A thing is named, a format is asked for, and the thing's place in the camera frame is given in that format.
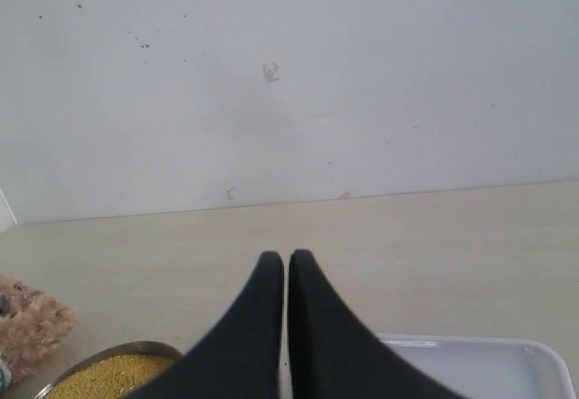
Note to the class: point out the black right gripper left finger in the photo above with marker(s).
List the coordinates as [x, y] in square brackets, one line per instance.
[240, 356]

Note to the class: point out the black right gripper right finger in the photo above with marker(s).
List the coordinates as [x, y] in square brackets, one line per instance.
[332, 354]

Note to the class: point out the plush teddy bear striped sweater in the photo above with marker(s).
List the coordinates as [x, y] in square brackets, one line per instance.
[33, 325]

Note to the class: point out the yellow millet grains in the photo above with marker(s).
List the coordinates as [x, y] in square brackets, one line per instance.
[114, 377]

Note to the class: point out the metal bowl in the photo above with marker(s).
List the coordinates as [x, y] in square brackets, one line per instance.
[147, 347]

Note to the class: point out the white plastic tray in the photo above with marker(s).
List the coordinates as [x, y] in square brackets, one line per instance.
[487, 367]

